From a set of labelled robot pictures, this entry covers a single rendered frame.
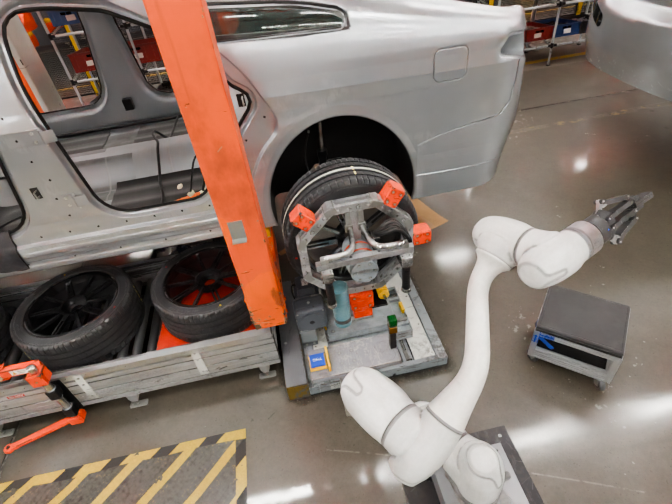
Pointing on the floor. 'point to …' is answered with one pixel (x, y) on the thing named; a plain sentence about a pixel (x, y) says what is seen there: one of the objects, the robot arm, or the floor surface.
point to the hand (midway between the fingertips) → (639, 200)
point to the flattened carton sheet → (427, 214)
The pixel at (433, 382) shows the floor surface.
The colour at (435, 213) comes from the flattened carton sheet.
